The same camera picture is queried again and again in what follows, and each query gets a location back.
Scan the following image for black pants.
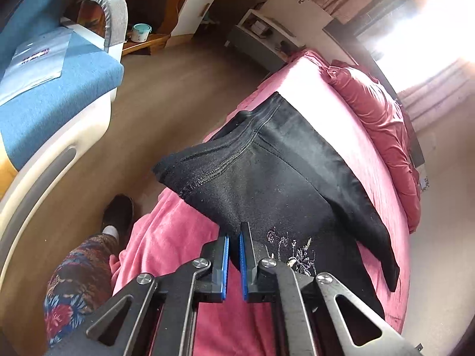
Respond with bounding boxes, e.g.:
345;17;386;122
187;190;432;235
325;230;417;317
153;93;399;314

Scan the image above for floral patterned trouser leg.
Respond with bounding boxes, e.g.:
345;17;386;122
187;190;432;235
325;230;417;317
43;233;118;348

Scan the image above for pink bed sheet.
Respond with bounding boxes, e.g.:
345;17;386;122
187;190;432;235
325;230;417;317
110;52;410;355

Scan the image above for black shoe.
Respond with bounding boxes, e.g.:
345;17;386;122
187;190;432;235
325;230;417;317
102;194;134;247

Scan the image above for blue cushioned sofa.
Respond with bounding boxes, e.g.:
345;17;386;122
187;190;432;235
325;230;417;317
0;0;130;286

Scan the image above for red quilted duvet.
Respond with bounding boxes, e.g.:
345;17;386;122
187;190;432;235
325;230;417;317
320;65;421;233

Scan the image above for dark headboard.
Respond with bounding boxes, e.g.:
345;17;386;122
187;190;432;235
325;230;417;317
323;18;425;168

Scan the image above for grey white bedside shelf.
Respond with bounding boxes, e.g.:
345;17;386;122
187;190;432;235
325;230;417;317
225;9;305;74

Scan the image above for clear plastic document sleeve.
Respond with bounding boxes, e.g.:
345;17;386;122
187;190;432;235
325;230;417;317
1;27;72;105

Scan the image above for teal lidded white jar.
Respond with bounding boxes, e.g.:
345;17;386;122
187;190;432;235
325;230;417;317
130;23;151;43

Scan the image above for wooden shelf unit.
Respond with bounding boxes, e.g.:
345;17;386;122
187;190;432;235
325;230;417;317
66;0;185;60

